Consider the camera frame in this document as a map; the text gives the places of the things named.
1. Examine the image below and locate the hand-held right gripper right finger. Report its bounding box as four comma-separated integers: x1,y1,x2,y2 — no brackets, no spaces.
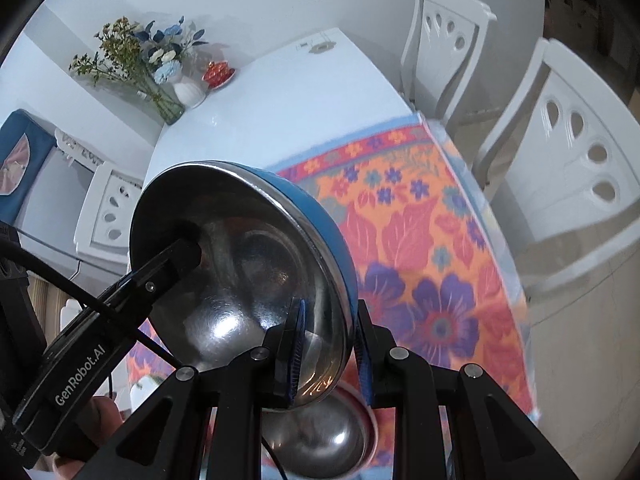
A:
354,300,580,480

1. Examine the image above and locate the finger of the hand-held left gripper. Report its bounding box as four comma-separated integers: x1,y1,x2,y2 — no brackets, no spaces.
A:
107,237,203,323

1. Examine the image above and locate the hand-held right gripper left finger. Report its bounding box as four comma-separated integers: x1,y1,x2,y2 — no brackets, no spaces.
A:
87,296,308,480

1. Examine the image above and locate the blue steel bowl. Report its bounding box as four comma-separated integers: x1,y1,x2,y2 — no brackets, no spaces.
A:
129,160,360,413

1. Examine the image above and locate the person's left hand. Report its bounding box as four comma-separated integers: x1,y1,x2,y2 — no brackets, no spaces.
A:
50,395,123,476

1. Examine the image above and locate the white dining chair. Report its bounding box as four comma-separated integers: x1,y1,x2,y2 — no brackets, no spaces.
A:
74,160,146,266
472,37,640,306
400,0,498,126

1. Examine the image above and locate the colourful floral cloth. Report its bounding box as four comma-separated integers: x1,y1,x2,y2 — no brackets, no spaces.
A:
125,112,543,480

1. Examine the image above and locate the white carved furniture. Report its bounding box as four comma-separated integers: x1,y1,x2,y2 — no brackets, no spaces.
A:
54,127,108,166

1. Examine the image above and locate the green glass vase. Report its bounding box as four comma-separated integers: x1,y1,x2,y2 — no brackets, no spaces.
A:
134,77,187,126

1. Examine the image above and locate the white ribbed vase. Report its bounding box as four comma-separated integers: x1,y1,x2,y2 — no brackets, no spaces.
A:
172,79,208,110

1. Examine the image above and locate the blue fabric cover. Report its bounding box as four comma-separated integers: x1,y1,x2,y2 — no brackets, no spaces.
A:
0,109,57,233

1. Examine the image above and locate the blue white flower bouquet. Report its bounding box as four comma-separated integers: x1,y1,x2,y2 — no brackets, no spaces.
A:
132,15,208,85

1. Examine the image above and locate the green stem bouquet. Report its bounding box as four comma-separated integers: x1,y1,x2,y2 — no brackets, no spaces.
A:
69,16,151,106

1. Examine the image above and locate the dark wooden furniture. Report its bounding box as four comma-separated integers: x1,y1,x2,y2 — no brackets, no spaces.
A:
542,0,640,56

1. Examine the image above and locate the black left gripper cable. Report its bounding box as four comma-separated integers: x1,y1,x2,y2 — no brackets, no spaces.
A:
0,237,181,368

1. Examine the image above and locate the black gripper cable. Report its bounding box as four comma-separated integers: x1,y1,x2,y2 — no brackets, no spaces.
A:
262,435,288,480
0,237,181,368

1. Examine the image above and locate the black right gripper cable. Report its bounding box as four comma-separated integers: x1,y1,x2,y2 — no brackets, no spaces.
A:
262,435,288,480

